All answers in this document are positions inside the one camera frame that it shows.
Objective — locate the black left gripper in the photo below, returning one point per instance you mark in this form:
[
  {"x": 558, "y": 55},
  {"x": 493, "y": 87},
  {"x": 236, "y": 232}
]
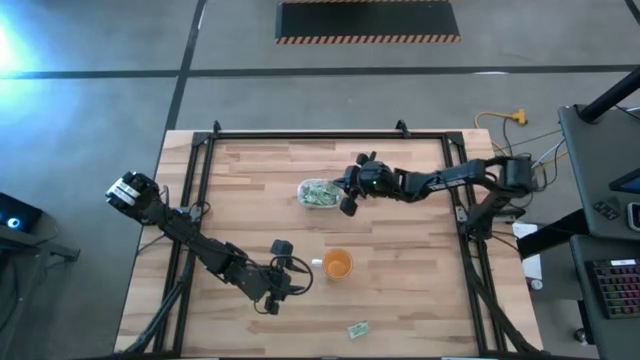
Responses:
[{"x": 277, "y": 282}]

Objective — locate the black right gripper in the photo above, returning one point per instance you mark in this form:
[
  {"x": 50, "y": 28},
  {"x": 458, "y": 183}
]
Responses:
[{"x": 372, "y": 181}]

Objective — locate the green stevia packet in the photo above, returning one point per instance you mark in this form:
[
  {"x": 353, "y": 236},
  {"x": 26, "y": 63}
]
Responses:
[
  {"x": 332, "y": 200},
  {"x": 358, "y": 330},
  {"x": 310, "y": 190},
  {"x": 327, "y": 189},
  {"x": 315, "y": 200}
]

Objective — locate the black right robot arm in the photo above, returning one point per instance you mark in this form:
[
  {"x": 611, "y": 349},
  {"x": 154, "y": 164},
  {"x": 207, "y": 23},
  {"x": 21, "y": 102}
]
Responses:
[{"x": 450, "y": 179}]

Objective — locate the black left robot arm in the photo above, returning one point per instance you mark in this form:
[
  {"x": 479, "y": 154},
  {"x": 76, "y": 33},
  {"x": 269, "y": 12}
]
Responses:
[{"x": 200, "y": 245}]

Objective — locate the clear plastic container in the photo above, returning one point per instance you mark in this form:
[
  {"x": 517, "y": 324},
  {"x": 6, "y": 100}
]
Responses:
[{"x": 300, "y": 194}]

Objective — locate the yellow ceramic mug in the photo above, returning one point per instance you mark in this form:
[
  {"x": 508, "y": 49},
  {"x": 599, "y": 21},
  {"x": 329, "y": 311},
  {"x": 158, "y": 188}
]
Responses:
[{"x": 338, "y": 264}]

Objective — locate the black hazard-striped floor mat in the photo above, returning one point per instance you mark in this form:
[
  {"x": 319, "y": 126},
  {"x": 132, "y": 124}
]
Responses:
[{"x": 367, "y": 20}]

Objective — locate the white box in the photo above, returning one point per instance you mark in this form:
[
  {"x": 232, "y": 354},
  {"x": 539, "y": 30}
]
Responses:
[{"x": 532, "y": 267}]

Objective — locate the black desk foot bar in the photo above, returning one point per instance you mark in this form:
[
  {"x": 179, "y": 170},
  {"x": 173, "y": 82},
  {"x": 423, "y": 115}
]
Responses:
[{"x": 550, "y": 235}]

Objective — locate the dark grey desk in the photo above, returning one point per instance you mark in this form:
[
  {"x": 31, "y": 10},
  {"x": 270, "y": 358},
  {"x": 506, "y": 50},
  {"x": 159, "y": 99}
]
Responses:
[
  {"x": 590, "y": 165},
  {"x": 620, "y": 340}
]

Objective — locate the small black controller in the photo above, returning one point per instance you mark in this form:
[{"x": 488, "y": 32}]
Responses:
[{"x": 606, "y": 210}]

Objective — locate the grey caster wheel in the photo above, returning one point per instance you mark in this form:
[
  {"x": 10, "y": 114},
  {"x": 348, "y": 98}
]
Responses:
[{"x": 580, "y": 334}]

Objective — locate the black device with blue light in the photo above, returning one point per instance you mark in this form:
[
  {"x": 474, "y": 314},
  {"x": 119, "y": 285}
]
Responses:
[{"x": 20, "y": 215}]

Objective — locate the dark tilted desk screen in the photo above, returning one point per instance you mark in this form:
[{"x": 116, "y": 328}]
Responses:
[{"x": 630, "y": 184}]

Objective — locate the white-edged handheld device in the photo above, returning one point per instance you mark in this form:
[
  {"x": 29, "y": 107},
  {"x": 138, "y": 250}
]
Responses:
[{"x": 635, "y": 216}]

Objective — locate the black backlit keyboard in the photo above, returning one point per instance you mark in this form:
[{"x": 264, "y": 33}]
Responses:
[{"x": 617, "y": 290}]

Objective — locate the black aluminium table frame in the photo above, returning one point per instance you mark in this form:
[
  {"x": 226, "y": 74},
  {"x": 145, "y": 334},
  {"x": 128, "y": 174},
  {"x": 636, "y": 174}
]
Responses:
[{"x": 325, "y": 135}]

